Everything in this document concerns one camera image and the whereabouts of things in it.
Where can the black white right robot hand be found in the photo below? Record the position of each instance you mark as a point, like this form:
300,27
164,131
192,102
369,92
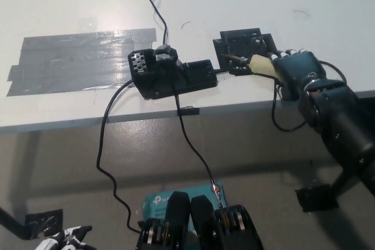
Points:
299,65

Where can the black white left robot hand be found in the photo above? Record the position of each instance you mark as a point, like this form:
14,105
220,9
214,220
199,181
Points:
67,236

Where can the black soldering iron stand base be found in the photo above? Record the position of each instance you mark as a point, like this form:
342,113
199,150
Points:
196,78

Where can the black robot torso silver ribs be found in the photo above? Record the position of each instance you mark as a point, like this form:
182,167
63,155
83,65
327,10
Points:
202,226

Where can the black floor tape patch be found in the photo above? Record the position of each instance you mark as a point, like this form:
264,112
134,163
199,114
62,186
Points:
47,222
315,198

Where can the black table leg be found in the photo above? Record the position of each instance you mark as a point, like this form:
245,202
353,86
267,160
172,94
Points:
10,222

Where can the black square printed tray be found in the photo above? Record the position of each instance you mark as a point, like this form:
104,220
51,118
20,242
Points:
234,45

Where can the teal TP-Link box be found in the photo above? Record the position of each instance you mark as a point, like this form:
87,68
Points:
155,203

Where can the small black tape strip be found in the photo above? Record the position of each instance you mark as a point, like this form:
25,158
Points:
189,111

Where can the grey duct tape patch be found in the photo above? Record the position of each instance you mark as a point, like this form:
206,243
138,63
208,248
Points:
73,61

